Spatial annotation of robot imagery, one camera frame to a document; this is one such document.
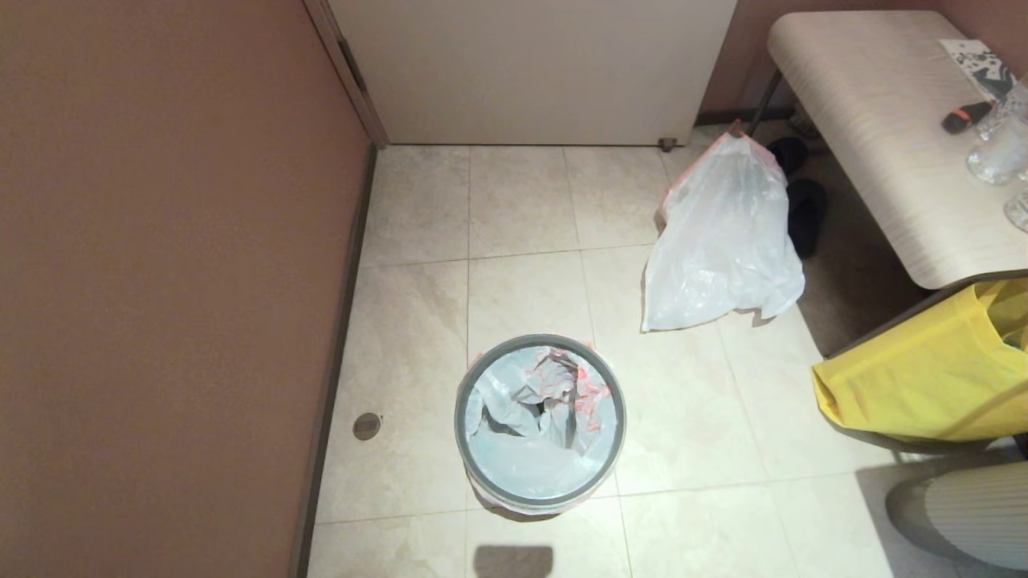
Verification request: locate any black slipper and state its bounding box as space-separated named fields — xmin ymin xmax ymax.
xmin=787 ymin=178 xmax=829 ymax=259
xmin=767 ymin=136 xmax=809 ymax=175

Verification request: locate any grey ribbed rounded object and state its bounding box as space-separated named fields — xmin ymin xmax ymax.
xmin=886 ymin=462 xmax=1028 ymax=572

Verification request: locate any white door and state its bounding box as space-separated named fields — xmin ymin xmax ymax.
xmin=328 ymin=0 xmax=738 ymax=146

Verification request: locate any beige door frame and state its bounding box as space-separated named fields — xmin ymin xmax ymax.
xmin=304 ymin=0 xmax=391 ymax=149

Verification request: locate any black and orange remote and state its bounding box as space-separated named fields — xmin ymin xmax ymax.
xmin=941 ymin=101 xmax=994 ymax=136

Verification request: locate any translucent white trash bag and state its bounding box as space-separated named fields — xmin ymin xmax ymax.
xmin=456 ymin=341 xmax=627 ymax=516

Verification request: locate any beige bench with metal legs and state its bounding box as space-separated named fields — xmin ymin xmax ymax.
xmin=755 ymin=10 xmax=1028 ymax=290

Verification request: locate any grey bin rim ring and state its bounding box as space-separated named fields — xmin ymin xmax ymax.
xmin=454 ymin=334 xmax=627 ymax=508

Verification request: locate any used translucent orange-drawstring trash bag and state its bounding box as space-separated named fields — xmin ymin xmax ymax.
xmin=641 ymin=120 xmax=806 ymax=332

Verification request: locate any yellow bag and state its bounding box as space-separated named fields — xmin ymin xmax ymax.
xmin=813 ymin=277 xmax=1028 ymax=444

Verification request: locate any black and white brochure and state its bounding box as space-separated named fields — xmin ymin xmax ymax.
xmin=938 ymin=39 xmax=1022 ymax=104

